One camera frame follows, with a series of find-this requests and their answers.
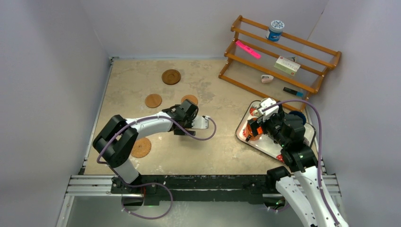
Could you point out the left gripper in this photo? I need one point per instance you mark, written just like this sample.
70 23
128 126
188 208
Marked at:
192 123

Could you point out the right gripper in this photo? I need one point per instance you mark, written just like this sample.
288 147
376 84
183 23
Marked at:
263 120

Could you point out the dark brown wooden coaster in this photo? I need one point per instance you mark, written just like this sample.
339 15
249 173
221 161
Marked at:
171 77

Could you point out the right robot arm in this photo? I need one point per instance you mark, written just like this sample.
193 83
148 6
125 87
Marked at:
301 181

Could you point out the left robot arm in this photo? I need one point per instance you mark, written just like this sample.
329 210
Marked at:
116 140

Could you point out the woven rattan coaster left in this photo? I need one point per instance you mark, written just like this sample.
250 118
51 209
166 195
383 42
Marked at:
141 148

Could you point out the orange mug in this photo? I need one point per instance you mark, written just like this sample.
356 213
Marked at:
253 130

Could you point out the light green mug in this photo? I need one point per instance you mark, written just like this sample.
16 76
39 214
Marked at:
264 108

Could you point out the strawberry print tray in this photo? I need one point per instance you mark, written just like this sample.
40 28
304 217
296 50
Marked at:
266 144

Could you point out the dark grey mug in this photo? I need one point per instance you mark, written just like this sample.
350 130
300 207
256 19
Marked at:
299 114

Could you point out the black blue marker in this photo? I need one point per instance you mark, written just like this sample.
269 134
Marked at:
293 92

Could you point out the wooden tiered shelf rack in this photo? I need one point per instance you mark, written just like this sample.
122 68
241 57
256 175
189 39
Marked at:
244 71

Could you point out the green white box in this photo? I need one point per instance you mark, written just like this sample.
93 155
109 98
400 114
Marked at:
286 65

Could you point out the pink highlighter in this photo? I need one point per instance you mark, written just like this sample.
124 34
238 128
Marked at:
248 49

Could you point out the blue white jar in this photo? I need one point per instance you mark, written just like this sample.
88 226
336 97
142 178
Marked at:
275 30

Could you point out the black aluminium mounting rail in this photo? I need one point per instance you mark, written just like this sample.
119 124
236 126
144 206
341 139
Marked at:
253 189

